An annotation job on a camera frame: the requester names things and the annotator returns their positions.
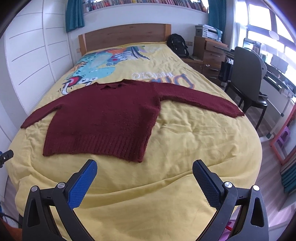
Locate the wooden drawer cabinet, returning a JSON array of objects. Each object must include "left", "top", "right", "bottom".
[{"left": 182, "top": 37, "right": 228, "bottom": 85}]

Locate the wooden headboard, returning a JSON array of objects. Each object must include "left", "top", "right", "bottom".
[{"left": 78, "top": 23, "right": 171, "bottom": 55}]

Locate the bookshelf with books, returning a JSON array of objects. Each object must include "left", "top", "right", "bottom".
[{"left": 83, "top": 0, "right": 209, "bottom": 14}]

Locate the yellow cartoon print bedspread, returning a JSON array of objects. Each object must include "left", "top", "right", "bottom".
[{"left": 6, "top": 43, "right": 262, "bottom": 240}]

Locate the black backpack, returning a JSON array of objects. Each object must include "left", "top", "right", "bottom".
[{"left": 166, "top": 34, "right": 189, "bottom": 58}]

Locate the right teal curtain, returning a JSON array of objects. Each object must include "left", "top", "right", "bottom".
[{"left": 208, "top": 0, "right": 226, "bottom": 42}]

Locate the white printer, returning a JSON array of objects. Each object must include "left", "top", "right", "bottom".
[{"left": 195, "top": 25, "right": 223, "bottom": 42}]

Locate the white desk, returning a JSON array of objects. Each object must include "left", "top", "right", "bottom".
[{"left": 242, "top": 38, "right": 296, "bottom": 142}]

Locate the dark red knit sweater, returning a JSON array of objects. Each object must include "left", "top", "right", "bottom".
[{"left": 22, "top": 79, "right": 242, "bottom": 162}]

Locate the white wardrobe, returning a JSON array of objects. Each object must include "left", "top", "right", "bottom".
[{"left": 1, "top": 1, "right": 73, "bottom": 144}]

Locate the black office chair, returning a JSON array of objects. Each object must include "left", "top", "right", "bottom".
[{"left": 225, "top": 47, "right": 268, "bottom": 129}]

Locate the left teal curtain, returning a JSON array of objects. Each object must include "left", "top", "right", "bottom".
[{"left": 65, "top": 0, "right": 85, "bottom": 33}]

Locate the teal curtain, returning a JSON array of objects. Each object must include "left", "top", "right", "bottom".
[
  {"left": 65, "top": 0, "right": 85, "bottom": 33},
  {"left": 208, "top": 0, "right": 226, "bottom": 42}
]

